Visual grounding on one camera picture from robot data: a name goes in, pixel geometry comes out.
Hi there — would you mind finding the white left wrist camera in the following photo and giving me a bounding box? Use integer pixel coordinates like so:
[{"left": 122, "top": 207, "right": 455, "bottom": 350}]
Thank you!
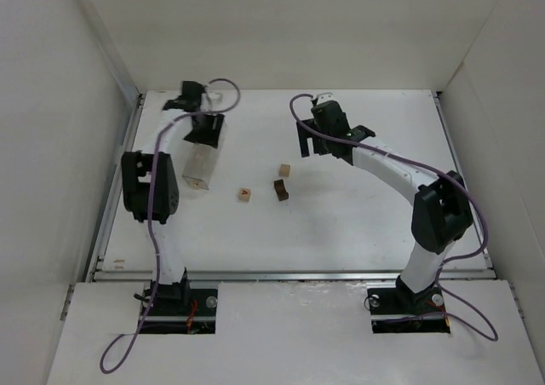
[{"left": 203, "top": 89, "right": 223, "bottom": 107}]

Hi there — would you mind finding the aluminium right side rail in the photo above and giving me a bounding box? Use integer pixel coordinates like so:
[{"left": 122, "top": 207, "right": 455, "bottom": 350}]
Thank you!
[{"left": 433, "top": 90, "right": 497, "bottom": 275}]

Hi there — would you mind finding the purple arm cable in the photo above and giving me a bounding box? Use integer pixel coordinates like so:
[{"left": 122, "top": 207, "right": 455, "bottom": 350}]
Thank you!
[
  {"left": 289, "top": 93, "right": 500, "bottom": 343},
  {"left": 99, "top": 77, "right": 241, "bottom": 376}
]

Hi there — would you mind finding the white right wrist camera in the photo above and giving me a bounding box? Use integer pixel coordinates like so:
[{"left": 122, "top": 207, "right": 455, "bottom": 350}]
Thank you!
[{"left": 316, "top": 92, "right": 334, "bottom": 104}]

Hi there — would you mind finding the wood cube with letter A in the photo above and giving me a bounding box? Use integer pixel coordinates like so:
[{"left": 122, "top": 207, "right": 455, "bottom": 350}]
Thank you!
[{"left": 238, "top": 187, "right": 251, "bottom": 203}]

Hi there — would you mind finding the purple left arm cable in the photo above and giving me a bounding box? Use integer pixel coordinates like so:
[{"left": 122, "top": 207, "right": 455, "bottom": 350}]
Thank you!
[{"left": 99, "top": 77, "right": 241, "bottom": 376}]

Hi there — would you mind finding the dark brown wood block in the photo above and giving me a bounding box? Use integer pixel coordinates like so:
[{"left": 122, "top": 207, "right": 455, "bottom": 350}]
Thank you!
[{"left": 273, "top": 179, "right": 290, "bottom": 201}]

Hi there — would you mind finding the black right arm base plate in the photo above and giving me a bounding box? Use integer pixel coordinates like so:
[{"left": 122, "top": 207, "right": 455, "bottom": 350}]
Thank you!
[{"left": 364, "top": 287, "right": 450, "bottom": 334}]

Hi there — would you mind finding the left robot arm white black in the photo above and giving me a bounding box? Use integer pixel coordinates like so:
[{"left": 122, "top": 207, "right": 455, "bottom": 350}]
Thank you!
[{"left": 121, "top": 100, "right": 226, "bottom": 315}]

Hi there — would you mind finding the aluminium front rail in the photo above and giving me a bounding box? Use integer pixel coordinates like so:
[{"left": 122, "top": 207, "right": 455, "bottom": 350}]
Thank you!
[{"left": 91, "top": 268, "right": 496, "bottom": 282}]

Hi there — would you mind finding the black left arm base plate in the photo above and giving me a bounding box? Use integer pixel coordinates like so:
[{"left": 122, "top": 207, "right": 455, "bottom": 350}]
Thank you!
[{"left": 140, "top": 288, "right": 218, "bottom": 335}]

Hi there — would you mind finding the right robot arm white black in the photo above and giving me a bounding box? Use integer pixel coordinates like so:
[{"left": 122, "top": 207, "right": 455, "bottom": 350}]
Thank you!
[{"left": 296, "top": 93, "right": 473, "bottom": 309}]

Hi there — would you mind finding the light plain wood cube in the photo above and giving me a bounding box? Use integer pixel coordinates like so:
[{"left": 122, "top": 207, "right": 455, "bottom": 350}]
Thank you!
[{"left": 278, "top": 164, "right": 290, "bottom": 177}]

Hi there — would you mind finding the aluminium left side rail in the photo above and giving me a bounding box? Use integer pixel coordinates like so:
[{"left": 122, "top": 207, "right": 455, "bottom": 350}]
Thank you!
[{"left": 77, "top": 93, "right": 146, "bottom": 283}]

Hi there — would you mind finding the clear plastic box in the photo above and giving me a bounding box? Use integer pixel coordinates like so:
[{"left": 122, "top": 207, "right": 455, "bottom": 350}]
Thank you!
[{"left": 182, "top": 144, "right": 222, "bottom": 190}]

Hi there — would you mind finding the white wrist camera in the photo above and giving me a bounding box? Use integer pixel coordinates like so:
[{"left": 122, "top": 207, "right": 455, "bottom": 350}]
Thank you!
[
  {"left": 316, "top": 92, "right": 334, "bottom": 104},
  {"left": 203, "top": 89, "right": 223, "bottom": 107}
]

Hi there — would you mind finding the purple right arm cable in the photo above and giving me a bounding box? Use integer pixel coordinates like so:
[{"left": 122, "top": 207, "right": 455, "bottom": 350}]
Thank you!
[{"left": 289, "top": 93, "right": 500, "bottom": 343}]

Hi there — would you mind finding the aluminium rail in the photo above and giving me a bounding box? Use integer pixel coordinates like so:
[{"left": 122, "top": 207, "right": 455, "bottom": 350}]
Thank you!
[
  {"left": 77, "top": 93, "right": 146, "bottom": 283},
  {"left": 433, "top": 90, "right": 497, "bottom": 275},
  {"left": 91, "top": 268, "right": 496, "bottom": 282}
]

